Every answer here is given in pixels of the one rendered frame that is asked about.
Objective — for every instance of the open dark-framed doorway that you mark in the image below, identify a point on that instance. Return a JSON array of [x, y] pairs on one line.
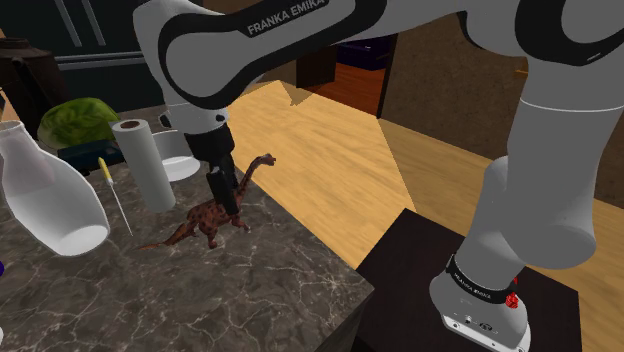
[[363, 83]]

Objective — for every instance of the brown spotted dinosaur toy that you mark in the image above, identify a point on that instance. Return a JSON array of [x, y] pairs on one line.
[[207, 219]]

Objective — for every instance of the white paper towel roll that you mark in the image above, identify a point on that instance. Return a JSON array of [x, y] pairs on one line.
[[146, 166]]

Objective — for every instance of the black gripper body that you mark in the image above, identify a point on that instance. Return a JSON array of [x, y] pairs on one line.
[[210, 144]]

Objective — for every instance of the dark robot stand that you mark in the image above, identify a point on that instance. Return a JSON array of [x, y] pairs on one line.
[[404, 273]]

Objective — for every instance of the white bowl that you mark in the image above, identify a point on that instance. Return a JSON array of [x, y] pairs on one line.
[[178, 163]]

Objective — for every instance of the dark brown kettle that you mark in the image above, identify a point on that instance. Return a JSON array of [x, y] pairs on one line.
[[29, 78]]

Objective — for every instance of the dark brown cabinet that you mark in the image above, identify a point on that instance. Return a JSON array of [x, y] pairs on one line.
[[316, 68]]

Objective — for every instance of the dark blue flat box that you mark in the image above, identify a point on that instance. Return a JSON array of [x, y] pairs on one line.
[[90, 152]]

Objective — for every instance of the green lettuce head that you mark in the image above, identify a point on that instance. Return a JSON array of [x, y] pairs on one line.
[[78, 122]]

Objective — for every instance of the white vase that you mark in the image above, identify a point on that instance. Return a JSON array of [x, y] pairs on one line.
[[44, 195]]

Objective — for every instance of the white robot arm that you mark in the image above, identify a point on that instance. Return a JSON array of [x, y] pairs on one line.
[[541, 161]]

